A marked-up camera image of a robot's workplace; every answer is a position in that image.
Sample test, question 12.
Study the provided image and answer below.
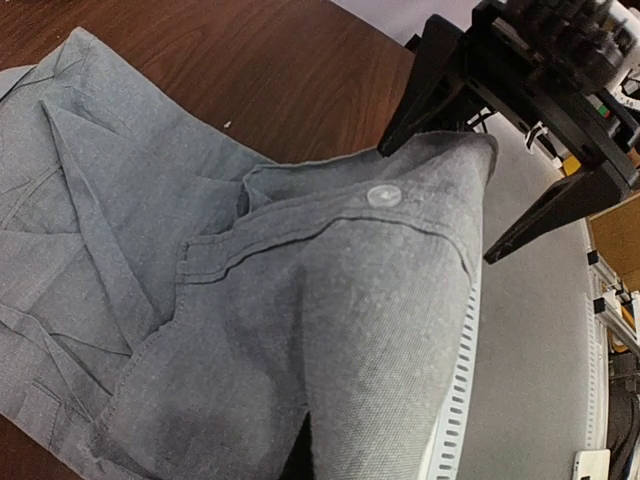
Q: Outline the grey long sleeve shirt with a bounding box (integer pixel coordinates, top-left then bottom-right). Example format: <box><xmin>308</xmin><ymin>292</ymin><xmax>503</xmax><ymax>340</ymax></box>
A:
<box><xmin>1</xmin><ymin>28</ymin><xmax>498</xmax><ymax>479</ymax></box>

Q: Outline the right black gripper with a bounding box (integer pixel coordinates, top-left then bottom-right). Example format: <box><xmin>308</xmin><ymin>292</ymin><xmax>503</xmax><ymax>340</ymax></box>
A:
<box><xmin>377</xmin><ymin>1</ymin><xmax>639</xmax><ymax>264</ymax></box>

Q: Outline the front aluminium rail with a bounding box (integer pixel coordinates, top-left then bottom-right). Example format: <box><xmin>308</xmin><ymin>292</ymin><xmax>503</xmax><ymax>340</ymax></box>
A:
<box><xmin>419</xmin><ymin>284</ymin><xmax>484</xmax><ymax>480</ymax></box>

